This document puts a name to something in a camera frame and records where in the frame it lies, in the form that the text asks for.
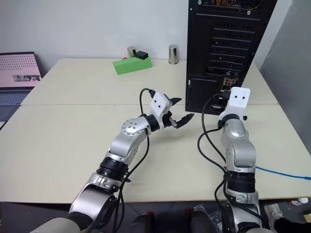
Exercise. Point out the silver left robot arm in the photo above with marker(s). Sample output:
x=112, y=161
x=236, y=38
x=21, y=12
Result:
x=131, y=143

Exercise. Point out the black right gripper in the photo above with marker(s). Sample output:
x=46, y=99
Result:
x=224, y=98

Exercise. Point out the black computer tower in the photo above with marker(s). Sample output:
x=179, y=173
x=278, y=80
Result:
x=218, y=43

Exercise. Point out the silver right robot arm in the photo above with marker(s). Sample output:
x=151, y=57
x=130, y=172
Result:
x=239, y=148

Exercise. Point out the small black box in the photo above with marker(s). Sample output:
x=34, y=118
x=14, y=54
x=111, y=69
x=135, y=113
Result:
x=142, y=55

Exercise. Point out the green block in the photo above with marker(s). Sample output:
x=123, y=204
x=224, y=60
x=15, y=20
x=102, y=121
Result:
x=132, y=65

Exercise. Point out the white shoe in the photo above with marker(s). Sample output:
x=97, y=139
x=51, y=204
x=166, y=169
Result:
x=274, y=214

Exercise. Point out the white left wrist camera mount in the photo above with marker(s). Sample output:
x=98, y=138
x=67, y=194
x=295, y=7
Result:
x=159, y=103

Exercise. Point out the beige robot body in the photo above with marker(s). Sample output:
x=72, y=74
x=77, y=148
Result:
x=56, y=225

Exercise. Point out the open laptop with pink screen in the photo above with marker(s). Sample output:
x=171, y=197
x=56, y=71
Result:
x=17, y=72

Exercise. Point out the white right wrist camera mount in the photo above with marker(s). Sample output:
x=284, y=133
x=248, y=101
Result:
x=239, y=98

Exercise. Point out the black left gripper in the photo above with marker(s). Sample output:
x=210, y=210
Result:
x=167, y=121

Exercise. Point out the red and white packet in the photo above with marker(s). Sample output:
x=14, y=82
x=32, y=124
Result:
x=297, y=202

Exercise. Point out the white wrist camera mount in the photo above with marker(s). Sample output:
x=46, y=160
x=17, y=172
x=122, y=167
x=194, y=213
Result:
x=159, y=103
x=239, y=98

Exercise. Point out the silver metal cylinder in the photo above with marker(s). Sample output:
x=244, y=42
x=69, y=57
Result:
x=131, y=51
x=172, y=54

